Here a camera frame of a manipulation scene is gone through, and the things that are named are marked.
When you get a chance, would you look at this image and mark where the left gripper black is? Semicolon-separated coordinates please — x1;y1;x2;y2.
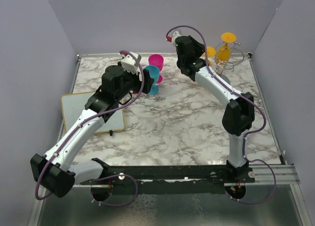
116;61;154;101

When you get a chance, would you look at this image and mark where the blue wine glass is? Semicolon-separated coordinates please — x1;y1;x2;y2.
145;65;160;95

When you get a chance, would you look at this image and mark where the yellow wine glass front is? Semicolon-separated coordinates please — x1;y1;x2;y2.
202;46;216;67

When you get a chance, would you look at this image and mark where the yellow wine glass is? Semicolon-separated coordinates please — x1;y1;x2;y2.
202;46;216;67
216;32;237;65

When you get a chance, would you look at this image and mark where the pink wine glass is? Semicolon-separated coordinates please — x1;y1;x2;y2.
148;54;164;84

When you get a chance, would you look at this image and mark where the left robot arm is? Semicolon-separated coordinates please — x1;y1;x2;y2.
30;63;154;197

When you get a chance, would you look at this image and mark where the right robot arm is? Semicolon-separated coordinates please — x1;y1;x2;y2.
168;31;254;182

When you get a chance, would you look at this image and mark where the yellow wine glass rear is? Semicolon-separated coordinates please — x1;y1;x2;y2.
216;32;237;65

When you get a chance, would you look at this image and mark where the chrome wine glass rack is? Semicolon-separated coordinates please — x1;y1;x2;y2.
214;41;245;85

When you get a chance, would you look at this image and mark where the small yellow-framed whiteboard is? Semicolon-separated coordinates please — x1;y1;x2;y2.
61;92;126;134

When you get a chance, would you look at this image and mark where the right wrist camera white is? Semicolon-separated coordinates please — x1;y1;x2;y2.
166;29;182;43

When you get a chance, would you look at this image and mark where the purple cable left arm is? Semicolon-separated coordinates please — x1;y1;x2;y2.
35;50;145;201

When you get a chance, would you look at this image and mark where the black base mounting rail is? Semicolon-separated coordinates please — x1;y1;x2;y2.
82;159;255;194

